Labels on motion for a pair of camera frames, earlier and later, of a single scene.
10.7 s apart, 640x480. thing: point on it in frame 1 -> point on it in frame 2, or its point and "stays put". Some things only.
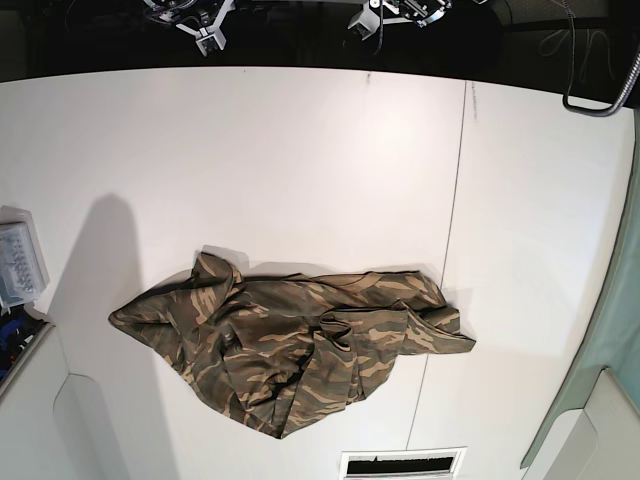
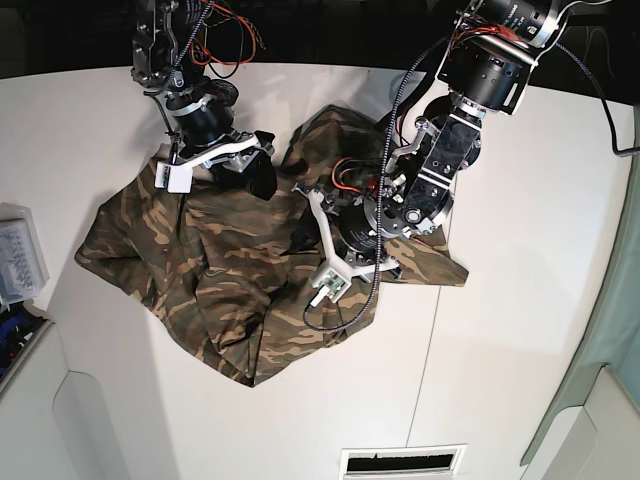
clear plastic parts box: (24, 272) stays put
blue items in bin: (18, 329) stays put
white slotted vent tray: (439, 463) stays put
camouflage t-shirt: (287, 351) -> (231, 270)
